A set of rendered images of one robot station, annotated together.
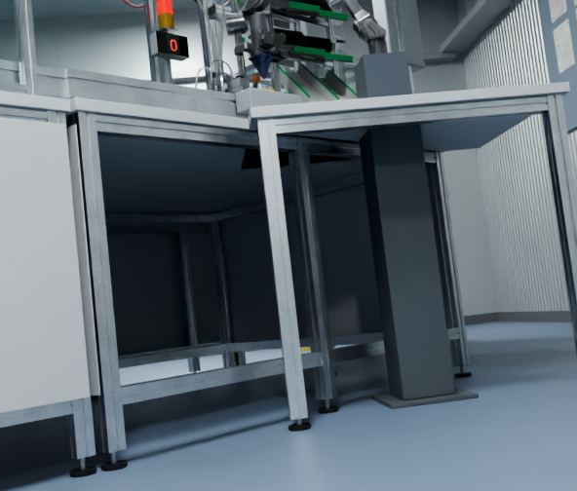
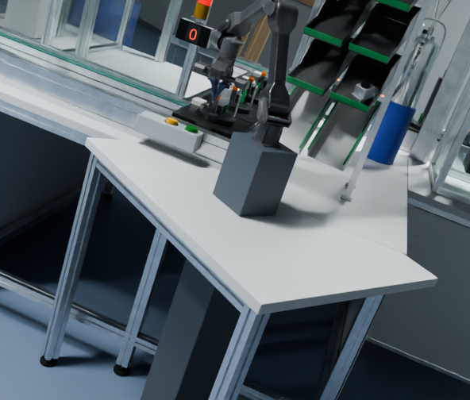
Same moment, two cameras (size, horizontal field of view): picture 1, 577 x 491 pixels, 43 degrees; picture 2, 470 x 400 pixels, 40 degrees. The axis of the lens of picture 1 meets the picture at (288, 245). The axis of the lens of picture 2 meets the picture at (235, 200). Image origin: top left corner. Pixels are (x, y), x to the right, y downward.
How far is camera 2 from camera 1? 2.42 m
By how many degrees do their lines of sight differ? 57
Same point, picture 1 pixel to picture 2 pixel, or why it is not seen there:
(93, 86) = (21, 71)
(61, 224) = not seen: outside the picture
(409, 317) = (161, 366)
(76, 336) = not seen: outside the picture
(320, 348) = (126, 329)
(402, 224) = (186, 298)
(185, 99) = (94, 101)
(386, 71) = (240, 159)
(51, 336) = not seen: outside the picture
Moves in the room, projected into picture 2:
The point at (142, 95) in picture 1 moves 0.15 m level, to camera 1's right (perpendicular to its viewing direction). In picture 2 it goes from (57, 88) to (71, 104)
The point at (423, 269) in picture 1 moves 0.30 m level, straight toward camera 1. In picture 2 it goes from (182, 344) to (86, 340)
